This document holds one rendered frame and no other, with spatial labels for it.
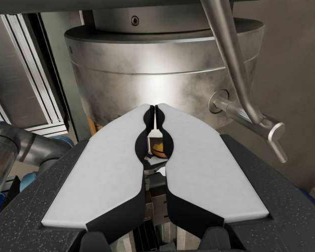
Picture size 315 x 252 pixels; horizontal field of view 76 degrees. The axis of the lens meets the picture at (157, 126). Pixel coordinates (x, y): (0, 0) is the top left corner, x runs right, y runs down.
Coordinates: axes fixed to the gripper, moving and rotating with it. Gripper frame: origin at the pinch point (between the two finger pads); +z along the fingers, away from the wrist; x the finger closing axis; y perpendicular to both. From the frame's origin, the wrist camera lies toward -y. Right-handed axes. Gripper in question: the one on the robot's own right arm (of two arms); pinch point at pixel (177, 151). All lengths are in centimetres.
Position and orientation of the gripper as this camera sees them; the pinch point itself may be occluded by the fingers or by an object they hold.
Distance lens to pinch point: 51.2
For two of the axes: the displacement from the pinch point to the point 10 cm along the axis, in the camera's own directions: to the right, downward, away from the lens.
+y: 0.4, 8.4, 5.3
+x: 2.7, 5.1, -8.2
